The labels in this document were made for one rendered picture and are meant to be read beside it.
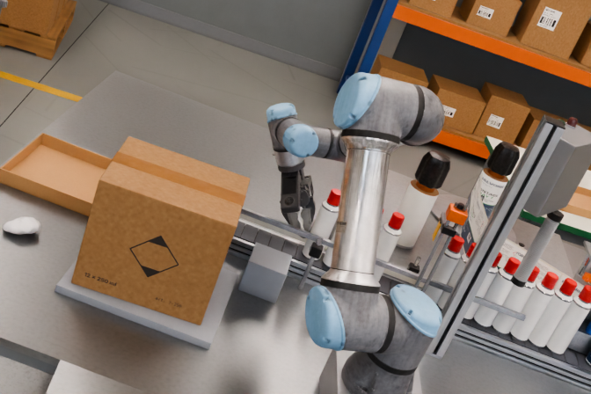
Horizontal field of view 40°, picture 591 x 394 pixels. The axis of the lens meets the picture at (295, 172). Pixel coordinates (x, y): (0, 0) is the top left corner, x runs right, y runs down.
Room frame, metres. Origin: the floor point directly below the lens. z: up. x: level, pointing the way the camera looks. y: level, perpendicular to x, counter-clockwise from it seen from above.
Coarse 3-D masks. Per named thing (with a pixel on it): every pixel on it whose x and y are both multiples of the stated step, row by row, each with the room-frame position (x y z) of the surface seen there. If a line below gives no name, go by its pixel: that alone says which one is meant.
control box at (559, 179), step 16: (576, 128) 1.86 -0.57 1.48; (560, 144) 1.74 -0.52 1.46; (576, 144) 1.74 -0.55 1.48; (560, 160) 1.73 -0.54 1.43; (576, 160) 1.76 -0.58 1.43; (544, 176) 1.74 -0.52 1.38; (560, 176) 1.73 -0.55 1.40; (576, 176) 1.82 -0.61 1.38; (544, 192) 1.73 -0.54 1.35; (560, 192) 1.77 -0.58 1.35; (528, 208) 1.74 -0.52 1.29; (544, 208) 1.74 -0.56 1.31; (560, 208) 1.83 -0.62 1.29
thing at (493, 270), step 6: (498, 258) 1.89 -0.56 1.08; (492, 264) 1.89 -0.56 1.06; (492, 270) 1.89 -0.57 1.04; (498, 270) 1.90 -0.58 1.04; (486, 276) 1.88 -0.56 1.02; (492, 276) 1.89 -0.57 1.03; (486, 282) 1.88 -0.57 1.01; (480, 288) 1.88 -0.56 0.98; (486, 288) 1.89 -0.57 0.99; (480, 294) 1.88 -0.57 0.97; (474, 306) 1.88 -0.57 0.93; (468, 312) 1.88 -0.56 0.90; (474, 312) 1.89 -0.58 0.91; (468, 318) 1.88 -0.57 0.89
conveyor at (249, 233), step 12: (240, 228) 1.90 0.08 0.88; (252, 228) 1.93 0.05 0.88; (252, 240) 1.87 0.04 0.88; (264, 240) 1.89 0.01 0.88; (276, 240) 1.91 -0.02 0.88; (288, 240) 1.94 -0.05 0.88; (288, 252) 1.87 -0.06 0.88; (300, 252) 1.90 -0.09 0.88; (384, 276) 1.94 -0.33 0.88; (384, 288) 1.88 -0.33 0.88; (468, 324) 1.87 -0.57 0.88; (504, 336) 1.88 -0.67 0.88; (540, 348) 1.89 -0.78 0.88; (564, 360) 1.87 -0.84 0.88; (576, 360) 1.90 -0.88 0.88
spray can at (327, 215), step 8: (336, 192) 1.90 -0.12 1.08; (328, 200) 1.89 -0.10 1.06; (336, 200) 1.89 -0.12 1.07; (320, 208) 1.89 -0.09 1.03; (328, 208) 1.88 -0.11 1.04; (336, 208) 1.89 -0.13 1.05; (320, 216) 1.88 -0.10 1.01; (328, 216) 1.88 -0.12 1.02; (336, 216) 1.89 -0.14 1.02; (320, 224) 1.88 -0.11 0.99; (328, 224) 1.88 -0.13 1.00; (312, 232) 1.89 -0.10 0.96; (320, 232) 1.88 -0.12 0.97; (328, 232) 1.88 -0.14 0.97; (304, 248) 1.89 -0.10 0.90; (304, 256) 1.88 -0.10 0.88; (320, 256) 1.89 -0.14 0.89
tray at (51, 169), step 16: (32, 144) 1.95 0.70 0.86; (48, 144) 2.02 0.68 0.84; (64, 144) 2.02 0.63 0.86; (16, 160) 1.85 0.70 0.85; (32, 160) 1.91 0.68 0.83; (48, 160) 1.95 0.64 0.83; (64, 160) 1.98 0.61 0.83; (80, 160) 2.01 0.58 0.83; (96, 160) 2.02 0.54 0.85; (0, 176) 1.76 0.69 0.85; (16, 176) 1.76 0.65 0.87; (32, 176) 1.84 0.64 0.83; (48, 176) 1.87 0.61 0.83; (64, 176) 1.90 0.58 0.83; (80, 176) 1.93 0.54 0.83; (96, 176) 1.96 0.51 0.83; (32, 192) 1.76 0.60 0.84; (48, 192) 1.76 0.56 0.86; (64, 192) 1.82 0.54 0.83; (80, 192) 1.85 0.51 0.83; (80, 208) 1.76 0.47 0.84
